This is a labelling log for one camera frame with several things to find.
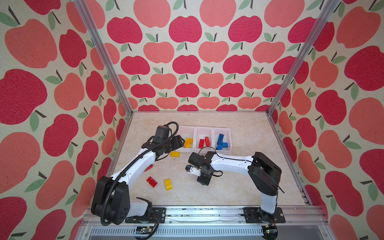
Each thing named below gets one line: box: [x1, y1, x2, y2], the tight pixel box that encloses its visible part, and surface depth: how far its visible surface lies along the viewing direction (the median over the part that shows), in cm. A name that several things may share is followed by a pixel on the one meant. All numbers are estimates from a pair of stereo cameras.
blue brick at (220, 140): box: [216, 133, 225, 145], surface depth 106 cm
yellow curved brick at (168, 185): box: [164, 178, 173, 191], surface depth 85 cm
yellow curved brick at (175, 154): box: [170, 151, 181, 157], surface depth 98 cm
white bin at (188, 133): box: [174, 125, 196, 153], surface depth 100 cm
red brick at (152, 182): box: [146, 176, 158, 188], surface depth 86 cm
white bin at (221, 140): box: [212, 127, 232, 155], surface depth 102 cm
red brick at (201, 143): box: [198, 139, 205, 149], surface depth 103 cm
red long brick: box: [205, 136, 211, 147], surface depth 103 cm
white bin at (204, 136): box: [194, 126, 215, 154], surface depth 103 cm
